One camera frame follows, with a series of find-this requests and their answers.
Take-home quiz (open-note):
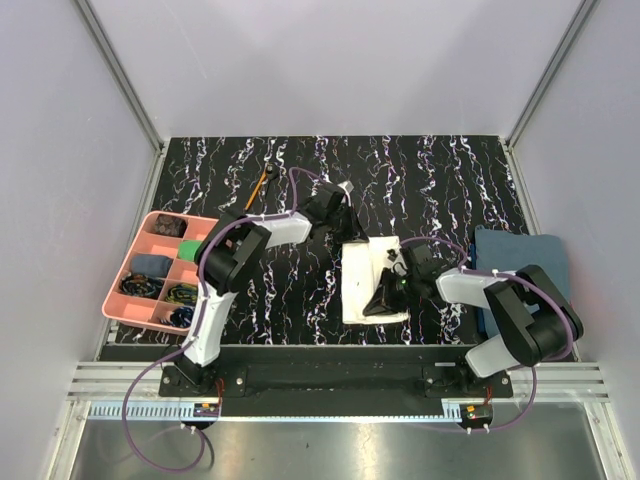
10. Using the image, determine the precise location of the dark patterned cloth in tray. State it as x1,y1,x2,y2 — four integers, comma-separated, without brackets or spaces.
151,214,188,238

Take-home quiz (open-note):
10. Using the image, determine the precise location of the white cloth napkin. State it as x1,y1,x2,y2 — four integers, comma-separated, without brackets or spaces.
341,236,409,326

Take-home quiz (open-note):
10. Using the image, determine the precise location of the grey blue cloth in tray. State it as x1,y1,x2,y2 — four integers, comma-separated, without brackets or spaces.
130,254,173,278

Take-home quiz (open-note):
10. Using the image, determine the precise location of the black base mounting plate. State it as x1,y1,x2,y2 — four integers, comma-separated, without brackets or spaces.
159,345,514,419

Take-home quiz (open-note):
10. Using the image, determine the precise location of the green cloth in tray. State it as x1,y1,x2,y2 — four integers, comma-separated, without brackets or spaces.
177,240,201,262

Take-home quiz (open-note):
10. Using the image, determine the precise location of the pink compartment tray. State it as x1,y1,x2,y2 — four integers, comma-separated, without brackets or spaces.
102,211,217,336

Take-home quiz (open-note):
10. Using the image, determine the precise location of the orange handled utensil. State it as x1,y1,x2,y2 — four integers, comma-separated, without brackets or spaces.
244,171,267,212

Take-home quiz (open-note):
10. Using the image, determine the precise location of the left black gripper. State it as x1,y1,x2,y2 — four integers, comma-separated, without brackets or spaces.
324,202,368,244

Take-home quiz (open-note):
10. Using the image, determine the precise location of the black handled utensil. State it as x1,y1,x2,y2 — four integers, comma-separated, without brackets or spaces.
257,162,280,196

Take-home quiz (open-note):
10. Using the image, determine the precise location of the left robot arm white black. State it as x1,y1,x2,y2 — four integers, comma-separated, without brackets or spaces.
175,181,368,396

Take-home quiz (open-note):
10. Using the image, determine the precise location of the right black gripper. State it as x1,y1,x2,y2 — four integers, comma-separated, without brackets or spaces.
363,267,420,317

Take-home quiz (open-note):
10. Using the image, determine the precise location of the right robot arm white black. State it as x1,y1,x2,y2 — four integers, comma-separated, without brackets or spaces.
360,239,584,397

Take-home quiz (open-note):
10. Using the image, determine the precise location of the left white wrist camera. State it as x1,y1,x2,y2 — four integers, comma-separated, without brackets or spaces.
338,181,353,196

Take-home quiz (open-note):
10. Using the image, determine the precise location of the blue folded cloth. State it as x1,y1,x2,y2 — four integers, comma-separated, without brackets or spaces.
469,227,571,336

